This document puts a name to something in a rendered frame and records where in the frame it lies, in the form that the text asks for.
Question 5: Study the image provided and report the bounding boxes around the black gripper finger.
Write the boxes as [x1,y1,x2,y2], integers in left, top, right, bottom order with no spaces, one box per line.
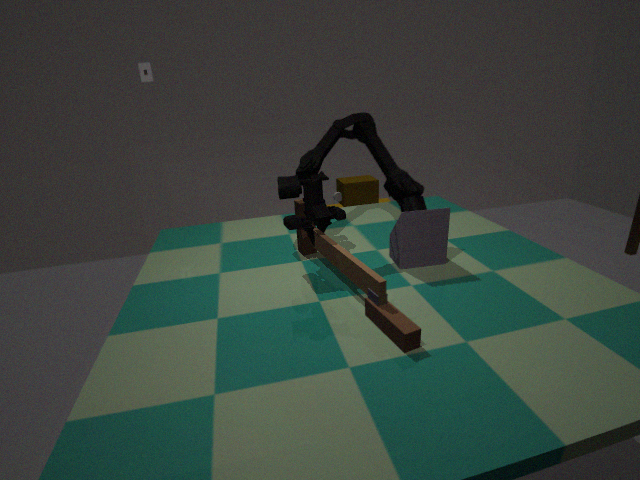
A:
[301,225,315,245]
[317,221,332,233]

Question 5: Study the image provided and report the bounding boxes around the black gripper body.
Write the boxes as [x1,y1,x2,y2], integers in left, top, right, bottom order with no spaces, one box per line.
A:
[283,195,346,230]

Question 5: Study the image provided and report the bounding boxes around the long brown wooden rail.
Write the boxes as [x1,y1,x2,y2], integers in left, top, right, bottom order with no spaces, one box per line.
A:
[307,225,387,306]

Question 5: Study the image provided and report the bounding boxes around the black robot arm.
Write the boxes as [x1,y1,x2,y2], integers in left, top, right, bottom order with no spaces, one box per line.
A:
[277,112,427,226]

